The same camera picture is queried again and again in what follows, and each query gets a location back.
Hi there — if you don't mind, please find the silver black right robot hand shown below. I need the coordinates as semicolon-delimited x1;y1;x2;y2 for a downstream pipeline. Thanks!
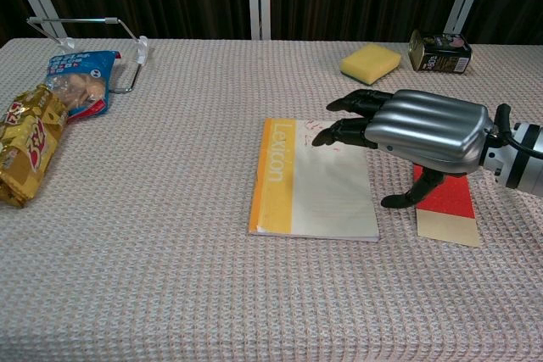
311;88;495;209

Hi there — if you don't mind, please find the red and tan card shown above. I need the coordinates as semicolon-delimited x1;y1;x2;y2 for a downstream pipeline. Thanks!
411;164;483;248

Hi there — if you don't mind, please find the yellow Lexicon notebook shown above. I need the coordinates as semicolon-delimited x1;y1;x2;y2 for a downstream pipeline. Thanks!
248;118;380;243

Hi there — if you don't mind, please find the black tin can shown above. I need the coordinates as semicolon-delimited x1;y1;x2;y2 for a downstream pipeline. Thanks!
407;30;473;74

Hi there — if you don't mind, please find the yellow sponge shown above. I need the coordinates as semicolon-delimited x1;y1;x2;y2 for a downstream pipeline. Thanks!
339;45;402;86

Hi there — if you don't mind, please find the beige waffle tablecloth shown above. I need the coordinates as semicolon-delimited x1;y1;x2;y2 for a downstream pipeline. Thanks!
0;37;543;362

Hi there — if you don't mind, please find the blue snack bag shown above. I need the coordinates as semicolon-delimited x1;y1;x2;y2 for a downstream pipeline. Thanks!
45;49;123;124

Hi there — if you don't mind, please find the gold snack bag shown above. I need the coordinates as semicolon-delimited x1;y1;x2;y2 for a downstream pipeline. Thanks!
0;83;70;209

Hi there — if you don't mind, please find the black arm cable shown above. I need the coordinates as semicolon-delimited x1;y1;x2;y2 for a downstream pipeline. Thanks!
491;103;543;155

